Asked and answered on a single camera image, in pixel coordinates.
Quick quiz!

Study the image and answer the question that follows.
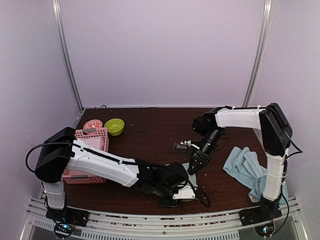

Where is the pink plastic basket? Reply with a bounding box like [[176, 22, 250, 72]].
[[62, 127, 109, 185]]

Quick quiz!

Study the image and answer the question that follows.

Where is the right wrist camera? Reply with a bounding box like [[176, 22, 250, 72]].
[[174, 140, 200, 151]]

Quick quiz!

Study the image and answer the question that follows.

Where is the green bowl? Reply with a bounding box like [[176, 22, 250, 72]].
[[104, 118, 125, 136]]

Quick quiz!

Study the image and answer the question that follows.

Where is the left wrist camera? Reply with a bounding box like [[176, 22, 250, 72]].
[[158, 185, 196, 208]]

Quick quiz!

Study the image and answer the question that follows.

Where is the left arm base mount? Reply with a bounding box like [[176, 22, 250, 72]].
[[45, 208, 89, 239]]

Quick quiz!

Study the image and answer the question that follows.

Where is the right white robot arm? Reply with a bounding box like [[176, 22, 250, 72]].
[[187, 103, 293, 221]]

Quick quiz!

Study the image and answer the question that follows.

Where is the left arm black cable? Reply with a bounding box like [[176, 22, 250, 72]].
[[25, 141, 76, 173]]

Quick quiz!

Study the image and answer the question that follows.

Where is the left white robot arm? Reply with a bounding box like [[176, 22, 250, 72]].
[[31, 127, 196, 222]]

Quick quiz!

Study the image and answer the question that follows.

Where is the aluminium frame post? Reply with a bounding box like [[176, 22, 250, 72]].
[[242, 0, 274, 107], [52, 0, 84, 112]]

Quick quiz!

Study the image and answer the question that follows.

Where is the aluminium front rail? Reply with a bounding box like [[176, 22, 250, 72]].
[[17, 196, 311, 240]]

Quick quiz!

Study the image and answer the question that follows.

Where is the green towel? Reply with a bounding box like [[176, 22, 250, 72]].
[[182, 162, 198, 187]]

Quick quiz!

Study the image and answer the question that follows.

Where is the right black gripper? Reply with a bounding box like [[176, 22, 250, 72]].
[[188, 128, 223, 176]]

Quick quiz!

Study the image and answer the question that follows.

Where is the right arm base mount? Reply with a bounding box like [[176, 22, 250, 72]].
[[238, 206, 282, 238]]

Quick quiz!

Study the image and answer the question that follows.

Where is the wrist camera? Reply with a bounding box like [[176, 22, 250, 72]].
[[174, 140, 200, 151], [158, 185, 196, 208]]

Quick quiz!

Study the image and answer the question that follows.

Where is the left aluminium frame post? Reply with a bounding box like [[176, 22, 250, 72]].
[[52, 0, 84, 112]]

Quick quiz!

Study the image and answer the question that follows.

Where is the blue towel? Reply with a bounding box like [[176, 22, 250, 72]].
[[223, 147, 289, 204]]

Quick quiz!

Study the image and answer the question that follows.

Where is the red patterned bowl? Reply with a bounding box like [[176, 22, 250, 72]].
[[83, 119, 103, 130]]

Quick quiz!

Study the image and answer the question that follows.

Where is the right aluminium frame post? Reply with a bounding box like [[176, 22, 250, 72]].
[[242, 0, 274, 107]]

